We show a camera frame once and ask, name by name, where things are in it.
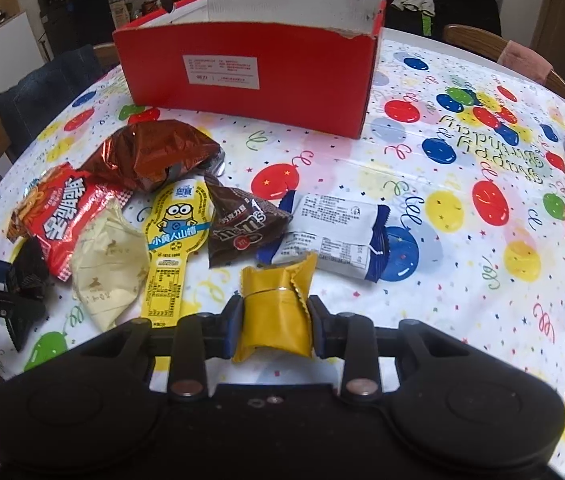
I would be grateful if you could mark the pink towel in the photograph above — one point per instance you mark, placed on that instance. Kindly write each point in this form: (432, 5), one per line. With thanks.
(527, 62)

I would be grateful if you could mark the red snack packet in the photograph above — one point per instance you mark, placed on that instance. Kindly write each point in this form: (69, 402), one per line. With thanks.
(62, 210)

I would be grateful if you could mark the yellow cartoon candy packet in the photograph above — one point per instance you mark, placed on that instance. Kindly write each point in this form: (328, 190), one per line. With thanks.
(177, 220)

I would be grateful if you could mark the yellow snack packet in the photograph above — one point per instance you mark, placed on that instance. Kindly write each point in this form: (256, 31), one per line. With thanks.
(275, 320)

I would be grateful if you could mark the black snack packet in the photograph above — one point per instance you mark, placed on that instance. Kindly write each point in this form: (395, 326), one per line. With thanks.
(27, 270)

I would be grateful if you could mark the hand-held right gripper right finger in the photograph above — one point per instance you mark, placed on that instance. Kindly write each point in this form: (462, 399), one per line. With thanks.
(317, 325)

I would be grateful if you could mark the balloon print tablecloth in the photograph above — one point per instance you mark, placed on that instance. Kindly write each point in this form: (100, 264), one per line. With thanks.
(462, 285)

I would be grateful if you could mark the cream snack packet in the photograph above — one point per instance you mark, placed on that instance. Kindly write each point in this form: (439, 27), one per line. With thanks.
(107, 270)

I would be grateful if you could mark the brown triangular chocolate packet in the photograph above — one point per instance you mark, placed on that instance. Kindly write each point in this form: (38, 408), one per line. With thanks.
(237, 230)

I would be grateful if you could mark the brown foil snack bag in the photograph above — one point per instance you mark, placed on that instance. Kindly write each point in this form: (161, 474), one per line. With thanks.
(152, 155)

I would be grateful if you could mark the white cardboard box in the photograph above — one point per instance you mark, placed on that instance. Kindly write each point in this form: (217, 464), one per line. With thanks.
(287, 95)

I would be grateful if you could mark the blue jeans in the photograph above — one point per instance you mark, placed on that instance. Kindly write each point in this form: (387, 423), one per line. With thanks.
(47, 90)

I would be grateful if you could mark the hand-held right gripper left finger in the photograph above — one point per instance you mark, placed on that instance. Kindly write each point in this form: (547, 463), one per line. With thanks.
(235, 322)

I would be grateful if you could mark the dark cabinet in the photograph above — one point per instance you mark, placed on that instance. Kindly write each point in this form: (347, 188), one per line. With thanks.
(77, 25)

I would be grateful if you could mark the paper plant bag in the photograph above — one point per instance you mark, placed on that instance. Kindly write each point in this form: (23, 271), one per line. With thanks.
(121, 12)

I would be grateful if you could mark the black bag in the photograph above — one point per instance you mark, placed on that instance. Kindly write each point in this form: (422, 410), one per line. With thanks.
(462, 0)

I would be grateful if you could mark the white and blue snack packet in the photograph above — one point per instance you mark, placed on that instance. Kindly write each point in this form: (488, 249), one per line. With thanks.
(332, 230)

